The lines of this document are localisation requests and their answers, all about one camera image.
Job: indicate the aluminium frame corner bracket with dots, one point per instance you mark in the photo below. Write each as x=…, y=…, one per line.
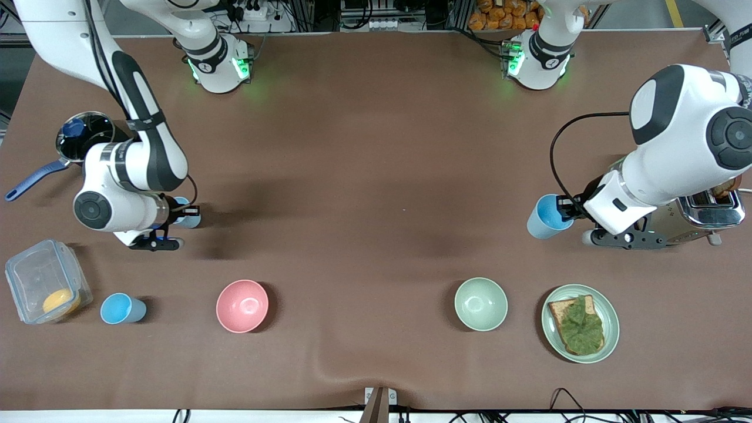
x=715, y=34

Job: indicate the pale green bowl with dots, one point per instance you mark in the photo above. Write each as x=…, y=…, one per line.
x=480, y=304

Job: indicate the pale green plate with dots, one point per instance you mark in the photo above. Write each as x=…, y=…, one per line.
x=611, y=329

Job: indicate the orange snack pile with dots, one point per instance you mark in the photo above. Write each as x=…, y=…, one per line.
x=493, y=17

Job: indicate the brown toast slice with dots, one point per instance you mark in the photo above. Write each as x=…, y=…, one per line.
x=555, y=311

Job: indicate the bread slice in toaster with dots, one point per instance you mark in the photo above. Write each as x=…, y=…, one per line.
x=727, y=187

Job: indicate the small white power strip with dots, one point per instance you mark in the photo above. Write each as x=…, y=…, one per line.
x=382, y=24

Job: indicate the blue plastic cup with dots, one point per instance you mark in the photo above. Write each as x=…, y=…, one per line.
x=545, y=220
x=191, y=222
x=117, y=308

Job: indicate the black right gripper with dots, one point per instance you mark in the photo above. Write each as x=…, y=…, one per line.
x=172, y=211

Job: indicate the green lettuce leaf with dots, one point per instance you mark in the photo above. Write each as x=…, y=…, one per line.
x=581, y=329

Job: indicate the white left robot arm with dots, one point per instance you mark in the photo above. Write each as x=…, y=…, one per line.
x=675, y=147

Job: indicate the pink bowl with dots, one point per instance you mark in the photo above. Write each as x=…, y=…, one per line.
x=242, y=305

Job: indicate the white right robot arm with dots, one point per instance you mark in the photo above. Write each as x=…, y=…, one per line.
x=147, y=153

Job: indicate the orange round food piece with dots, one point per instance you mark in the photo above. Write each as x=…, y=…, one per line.
x=60, y=302

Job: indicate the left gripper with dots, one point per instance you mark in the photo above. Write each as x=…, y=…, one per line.
x=578, y=207

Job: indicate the white power strip with plugs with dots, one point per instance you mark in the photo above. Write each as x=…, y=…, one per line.
x=252, y=12

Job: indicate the beige and chrome toaster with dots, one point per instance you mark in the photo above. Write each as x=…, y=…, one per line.
x=711, y=217

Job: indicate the clear plastic lidded container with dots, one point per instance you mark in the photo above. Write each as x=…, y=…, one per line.
x=35, y=276

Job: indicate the glass lid blue knob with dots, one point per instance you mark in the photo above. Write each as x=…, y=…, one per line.
x=73, y=128

